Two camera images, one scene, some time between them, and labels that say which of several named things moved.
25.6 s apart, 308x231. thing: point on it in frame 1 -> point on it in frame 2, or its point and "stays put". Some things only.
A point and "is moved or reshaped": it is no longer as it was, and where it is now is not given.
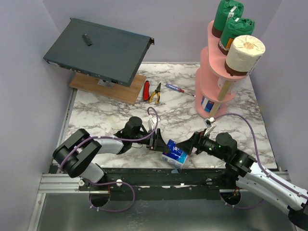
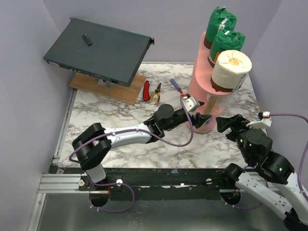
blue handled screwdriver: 176,88 is moved or reshaped
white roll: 244,55 -> 230,70
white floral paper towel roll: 236,89 -> 224,101
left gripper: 157,142 -> 200,119
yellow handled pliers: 157,91 stays put
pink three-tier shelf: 210,100 is moved or reshaped
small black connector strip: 87,39 stays put
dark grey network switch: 115,55 stays put
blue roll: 174,156 -> 209,121
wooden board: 129,95 stays put
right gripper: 197,141 -> 234,126
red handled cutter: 146,91 stays put
